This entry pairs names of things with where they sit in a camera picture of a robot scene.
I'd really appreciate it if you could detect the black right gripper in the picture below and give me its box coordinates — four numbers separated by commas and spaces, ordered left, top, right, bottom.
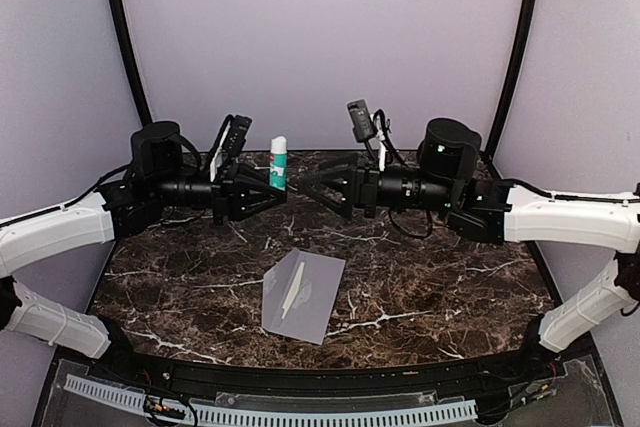
297, 151, 458, 220

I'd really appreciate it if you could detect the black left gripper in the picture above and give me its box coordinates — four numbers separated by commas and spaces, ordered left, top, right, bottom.
151, 162, 288, 226

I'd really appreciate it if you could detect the small white-capped glue bottle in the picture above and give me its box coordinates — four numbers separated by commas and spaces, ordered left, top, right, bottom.
269, 136, 288, 191

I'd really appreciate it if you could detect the grey paper envelope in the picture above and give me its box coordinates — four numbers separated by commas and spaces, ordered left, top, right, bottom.
261, 248, 346, 345

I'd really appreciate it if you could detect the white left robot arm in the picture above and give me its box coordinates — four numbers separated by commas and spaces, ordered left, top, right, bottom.
1, 115, 287, 383

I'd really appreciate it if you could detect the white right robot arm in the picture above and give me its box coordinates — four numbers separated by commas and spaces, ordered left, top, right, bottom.
299, 118, 639, 381

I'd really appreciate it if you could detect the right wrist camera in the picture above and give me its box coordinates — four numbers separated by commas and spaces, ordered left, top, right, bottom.
347, 100, 390, 172

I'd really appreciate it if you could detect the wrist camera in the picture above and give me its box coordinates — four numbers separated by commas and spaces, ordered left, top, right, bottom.
347, 100, 390, 172
205, 114, 252, 182

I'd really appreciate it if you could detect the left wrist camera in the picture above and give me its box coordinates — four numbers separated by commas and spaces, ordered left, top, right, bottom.
205, 114, 252, 182

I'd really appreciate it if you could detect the black front rail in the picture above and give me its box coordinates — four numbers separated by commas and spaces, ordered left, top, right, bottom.
54, 348, 566, 399

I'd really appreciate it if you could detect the white slotted cable duct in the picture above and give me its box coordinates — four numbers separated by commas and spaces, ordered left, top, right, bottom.
63, 374, 478, 426

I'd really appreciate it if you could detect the black left frame post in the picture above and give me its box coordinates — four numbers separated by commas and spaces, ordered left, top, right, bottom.
108, 0, 152, 126

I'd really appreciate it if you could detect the black frame corner post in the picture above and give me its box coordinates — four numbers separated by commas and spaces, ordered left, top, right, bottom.
484, 0, 536, 159

